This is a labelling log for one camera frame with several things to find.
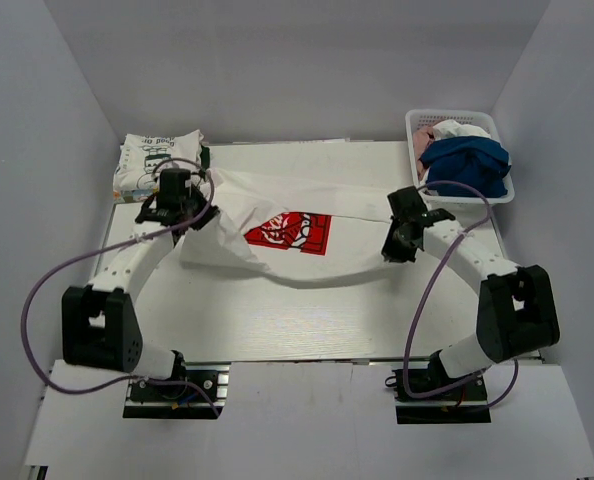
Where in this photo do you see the blue t-shirt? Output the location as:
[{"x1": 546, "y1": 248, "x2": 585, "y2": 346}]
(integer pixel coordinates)
[{"x1": 421, "y1": 137, "x2": 511, "y2": 198}]

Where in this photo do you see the white t-shirt red print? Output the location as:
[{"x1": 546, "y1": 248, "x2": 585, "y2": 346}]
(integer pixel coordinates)
[{"x1": 180, "y1": 168, "x2": 397, "y2": 287}]

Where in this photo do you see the plain white t-shirt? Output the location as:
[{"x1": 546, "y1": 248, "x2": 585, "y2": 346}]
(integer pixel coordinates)
[{"x1": 432, "y1": 119, "x2": 491, "y2": 141}]

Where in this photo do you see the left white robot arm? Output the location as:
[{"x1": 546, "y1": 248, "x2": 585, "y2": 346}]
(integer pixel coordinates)
[{"x1": 61, "y1": 168, "x2": 219, "y2": 399}]

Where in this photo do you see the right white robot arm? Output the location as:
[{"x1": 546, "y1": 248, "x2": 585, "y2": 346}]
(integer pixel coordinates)
[{"x1": 382, "y1": 186, "x2": 561, "y2": 399}]

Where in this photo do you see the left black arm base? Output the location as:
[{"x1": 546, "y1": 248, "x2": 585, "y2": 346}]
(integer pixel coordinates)
[{"x1": 123, "y1": 365, "x2": 229, "y2": 420}]

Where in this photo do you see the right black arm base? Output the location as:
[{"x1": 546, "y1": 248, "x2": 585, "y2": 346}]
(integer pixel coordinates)
[{"x1": 385, "y1": 369, "x2": 491, "y2": 425}]

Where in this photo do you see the folded colourful print t-shirt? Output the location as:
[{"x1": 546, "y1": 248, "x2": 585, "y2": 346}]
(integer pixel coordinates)
[{"x1": 113, "y1": 189, "x2": 153, "y2": 204}]

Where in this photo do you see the folded dark green t-shirt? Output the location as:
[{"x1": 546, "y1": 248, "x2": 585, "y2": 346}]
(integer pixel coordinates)
[{"x1": 200, "y1": 145, "x2": 211, "y2": 170}]

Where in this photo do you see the pink cloth in basket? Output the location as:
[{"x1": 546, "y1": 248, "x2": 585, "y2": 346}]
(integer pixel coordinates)
[{"x1": 412, "y1": 125, "x2": 435, "y2": 181}]

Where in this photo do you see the white plastic basket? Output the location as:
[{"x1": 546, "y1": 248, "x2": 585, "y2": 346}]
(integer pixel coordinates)
[{"x1": 405, "y1": 109, "x2": 515, "y2": 205}]

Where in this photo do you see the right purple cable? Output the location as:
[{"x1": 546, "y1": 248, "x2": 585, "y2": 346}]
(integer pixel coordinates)
[{"x1": 401, "y1": 179, "x2": 521, "y2": 412}]

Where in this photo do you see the purple cable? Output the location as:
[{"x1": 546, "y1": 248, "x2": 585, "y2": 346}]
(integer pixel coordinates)
[
  {"x1": 401, "y1": 179, "x2": 521, "y2": 412},
  {"x1": 20, "y1": 157, "x2": 224, "y2": 419}
]

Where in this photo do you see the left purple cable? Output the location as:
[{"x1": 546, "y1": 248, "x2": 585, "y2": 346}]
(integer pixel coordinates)
[{"x1": 20, "y1": 157, "x2": 224, "y2": 419}]

